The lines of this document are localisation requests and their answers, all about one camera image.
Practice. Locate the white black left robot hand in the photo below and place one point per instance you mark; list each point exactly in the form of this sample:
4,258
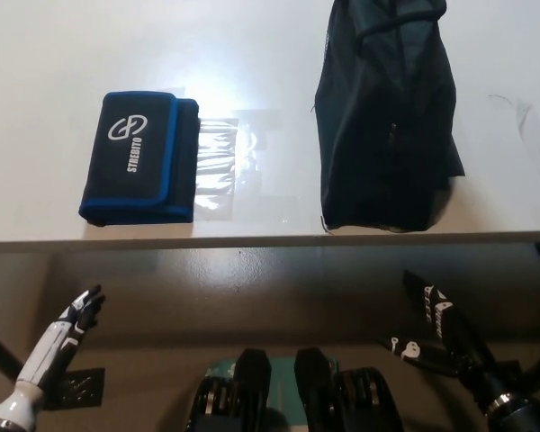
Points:
49,342

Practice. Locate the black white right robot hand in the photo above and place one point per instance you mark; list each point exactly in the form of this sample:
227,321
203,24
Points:
454,342

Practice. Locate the black fabric lunch bag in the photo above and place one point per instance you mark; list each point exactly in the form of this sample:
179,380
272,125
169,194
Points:
378,135

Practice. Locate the black table leg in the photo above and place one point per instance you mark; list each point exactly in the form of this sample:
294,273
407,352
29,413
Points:
0,355

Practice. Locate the clear tape patch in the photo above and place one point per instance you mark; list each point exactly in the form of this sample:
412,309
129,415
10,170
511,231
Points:
220,180

